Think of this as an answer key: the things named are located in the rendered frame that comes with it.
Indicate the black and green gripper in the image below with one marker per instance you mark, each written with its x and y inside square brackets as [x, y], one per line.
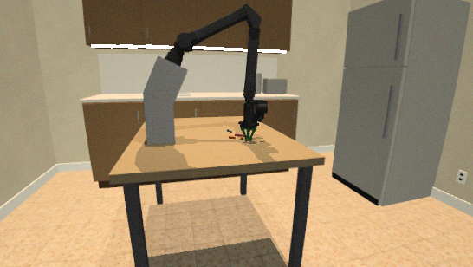
[248, 124]

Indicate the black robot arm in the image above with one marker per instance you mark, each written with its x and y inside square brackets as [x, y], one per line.
[188, 41]

